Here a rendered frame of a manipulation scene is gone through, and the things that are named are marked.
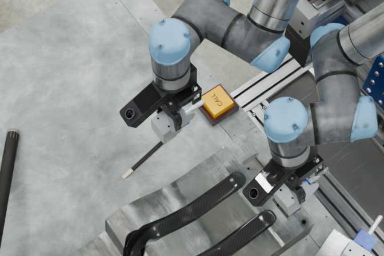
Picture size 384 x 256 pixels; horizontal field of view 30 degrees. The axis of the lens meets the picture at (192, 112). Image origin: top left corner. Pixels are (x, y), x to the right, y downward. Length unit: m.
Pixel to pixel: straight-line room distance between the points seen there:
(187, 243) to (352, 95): 0.51
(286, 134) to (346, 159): 1.20
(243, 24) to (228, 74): 1.42
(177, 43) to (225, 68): 1.48
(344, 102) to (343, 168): 1.15
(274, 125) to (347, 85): 0.15
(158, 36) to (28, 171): 0.60
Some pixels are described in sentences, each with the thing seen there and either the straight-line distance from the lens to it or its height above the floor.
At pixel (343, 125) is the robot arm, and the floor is 1.29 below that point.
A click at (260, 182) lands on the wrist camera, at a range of 1.41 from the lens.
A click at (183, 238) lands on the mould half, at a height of 0.91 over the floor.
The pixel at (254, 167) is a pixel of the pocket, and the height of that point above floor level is 0.86.
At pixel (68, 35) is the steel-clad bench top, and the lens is 1.91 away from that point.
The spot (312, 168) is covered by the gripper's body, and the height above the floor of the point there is 1.09.
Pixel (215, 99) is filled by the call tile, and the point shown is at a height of 0.84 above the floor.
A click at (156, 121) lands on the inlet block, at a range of 1.59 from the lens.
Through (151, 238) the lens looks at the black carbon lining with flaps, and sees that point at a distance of 1.55.
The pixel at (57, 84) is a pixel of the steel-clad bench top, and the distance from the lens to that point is 1.84.
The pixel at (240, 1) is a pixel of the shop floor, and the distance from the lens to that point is 2.92.
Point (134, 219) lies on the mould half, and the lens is 1.54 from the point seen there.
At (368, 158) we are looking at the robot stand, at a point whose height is 0.21.
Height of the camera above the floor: 2.40
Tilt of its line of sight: 64 degrees down
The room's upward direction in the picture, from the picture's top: straight up
